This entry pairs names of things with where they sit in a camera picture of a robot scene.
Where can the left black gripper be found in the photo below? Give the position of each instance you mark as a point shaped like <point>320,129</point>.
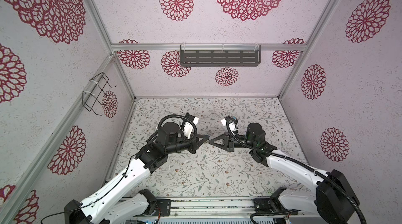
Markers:
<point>196,144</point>

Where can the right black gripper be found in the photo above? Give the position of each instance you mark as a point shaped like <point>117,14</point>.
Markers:
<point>229,143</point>

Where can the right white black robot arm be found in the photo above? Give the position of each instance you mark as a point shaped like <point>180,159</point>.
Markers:
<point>331,196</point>

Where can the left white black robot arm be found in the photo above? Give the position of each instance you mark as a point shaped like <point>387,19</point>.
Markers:
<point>166,140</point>

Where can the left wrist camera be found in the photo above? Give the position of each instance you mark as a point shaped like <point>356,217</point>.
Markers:
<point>187,127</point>

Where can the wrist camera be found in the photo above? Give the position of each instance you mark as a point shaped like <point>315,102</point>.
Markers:
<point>187,127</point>
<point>231,123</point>

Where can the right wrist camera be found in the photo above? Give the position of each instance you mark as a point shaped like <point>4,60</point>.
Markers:
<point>231,123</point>

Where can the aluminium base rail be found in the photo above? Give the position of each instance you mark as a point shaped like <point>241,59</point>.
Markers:
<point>213,208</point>

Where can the dark metal wall shelf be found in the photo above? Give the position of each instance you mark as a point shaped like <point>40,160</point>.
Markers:
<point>219,58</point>

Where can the black wire wall basket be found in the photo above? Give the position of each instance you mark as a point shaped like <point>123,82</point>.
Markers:
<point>100,100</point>

